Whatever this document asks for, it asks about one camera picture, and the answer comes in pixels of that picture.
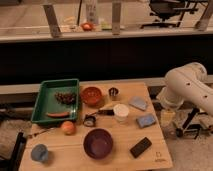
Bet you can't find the purple bowl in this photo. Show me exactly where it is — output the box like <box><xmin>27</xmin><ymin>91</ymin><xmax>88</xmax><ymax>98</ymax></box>
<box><xmin>83</xmin><ymin>129</ymin><xmax>113</xmax><ymax>159</ymax></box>

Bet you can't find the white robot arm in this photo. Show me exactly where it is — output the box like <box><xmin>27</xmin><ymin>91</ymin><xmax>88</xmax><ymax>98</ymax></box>
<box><xmin>157</xmin><ymin>62</ymin><xmax>213</xmax><ymax>116</ymax></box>

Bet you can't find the blue plastic cup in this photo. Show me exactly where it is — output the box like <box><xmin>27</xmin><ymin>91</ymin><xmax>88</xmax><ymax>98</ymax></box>
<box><xmin>31</xmin><ymin>144</ymin><xmax>49</xmax><ymax>163</ymax></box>

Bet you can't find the black chair at left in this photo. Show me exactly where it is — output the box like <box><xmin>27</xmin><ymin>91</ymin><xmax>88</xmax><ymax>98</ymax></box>
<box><xmin>0</xmin><ymin>132</ymin><xmax>26</xmax><ymax>171</ymax></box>

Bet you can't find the white paper cup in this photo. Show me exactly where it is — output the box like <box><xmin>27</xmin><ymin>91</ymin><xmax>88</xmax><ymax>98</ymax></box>
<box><xmin>113</xmin><ymin>104</ymin><xmax>129</xmax><ymax>122</ymax></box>

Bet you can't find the orange peach fruit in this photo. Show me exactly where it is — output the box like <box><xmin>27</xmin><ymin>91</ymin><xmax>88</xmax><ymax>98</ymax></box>
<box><xmin>61</xmin><ymin>121</ymin><xmax>76</xmax><ymax>135</ymax></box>

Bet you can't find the red object on shelf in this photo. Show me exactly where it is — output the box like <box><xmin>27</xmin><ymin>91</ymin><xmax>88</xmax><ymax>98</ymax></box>
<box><xmin>81</xmin><ymin>22</ymin><xmax>94</xmax><ymax>31</ymax></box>

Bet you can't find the black office chair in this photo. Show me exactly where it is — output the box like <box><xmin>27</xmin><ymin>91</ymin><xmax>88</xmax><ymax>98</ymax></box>
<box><xmin>141</xmin><ymin>0</ymin><xmax>208</xmax><ymax>29</ymax></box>

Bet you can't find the blue sponge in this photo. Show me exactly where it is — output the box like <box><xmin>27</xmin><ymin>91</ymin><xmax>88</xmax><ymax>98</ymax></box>
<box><xmin>136</xmin><ymin>114</ymin><xmax>156</xmax><ymax>128</ymax></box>

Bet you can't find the black remote control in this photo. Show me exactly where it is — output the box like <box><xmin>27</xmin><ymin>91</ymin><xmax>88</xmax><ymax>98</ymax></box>
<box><xmin>130</xmin><ymin>137</ymin><xmax>152</xmax><ymax>158</ymax></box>

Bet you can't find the metal fork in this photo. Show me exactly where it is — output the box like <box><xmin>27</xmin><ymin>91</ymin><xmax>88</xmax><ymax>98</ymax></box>
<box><xmin>27</xmin><ymin>128</ymin><xmax>57</xmax><ymax>139</ymax></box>

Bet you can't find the bunch of dark grapes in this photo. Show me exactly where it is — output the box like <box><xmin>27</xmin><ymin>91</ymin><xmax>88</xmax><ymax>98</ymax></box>
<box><xmin>55</xmin><ymin>93</ymin><xmax>76</xmax><ymax>105</ymax></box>

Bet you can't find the small metal cup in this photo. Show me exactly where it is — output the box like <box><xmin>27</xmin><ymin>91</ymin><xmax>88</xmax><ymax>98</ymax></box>
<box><xmin>108</xmin><ymin>87</ymin><xmax>119</xmax><ymax>100</ymax></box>

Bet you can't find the orange bowl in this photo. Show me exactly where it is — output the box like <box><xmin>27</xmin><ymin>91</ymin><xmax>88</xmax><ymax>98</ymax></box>
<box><xmin>80</xmin><ymin>87</ymin><xmax>103</xmax><ymax>106</ymax></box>

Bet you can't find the red chili pepper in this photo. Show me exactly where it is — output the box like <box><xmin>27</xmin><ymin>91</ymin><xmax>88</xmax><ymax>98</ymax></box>
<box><xmin>46</xmin><ymin>112</ymin><xmax>69</xmax><ymax>118</ymax></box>

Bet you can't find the green plastic tray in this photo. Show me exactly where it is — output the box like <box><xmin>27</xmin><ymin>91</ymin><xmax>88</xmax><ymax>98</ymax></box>
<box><xmin>31</xmin><ymin>79</ymin><xmax>79</xmax><ymax>126</ymax></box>

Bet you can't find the grey towel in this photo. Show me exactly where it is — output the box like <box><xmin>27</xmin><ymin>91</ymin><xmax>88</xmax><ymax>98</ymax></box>
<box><xmin>129</xmin><ymin>96</ymin><xmax>147</xmax><ymax>111</ymax></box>

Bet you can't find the black handled knife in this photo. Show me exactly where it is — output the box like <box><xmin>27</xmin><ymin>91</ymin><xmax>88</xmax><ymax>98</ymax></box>
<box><xmin>93</xmin><ymin>103</ymin><xmax>115</xmax><ymax>116</ymax></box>

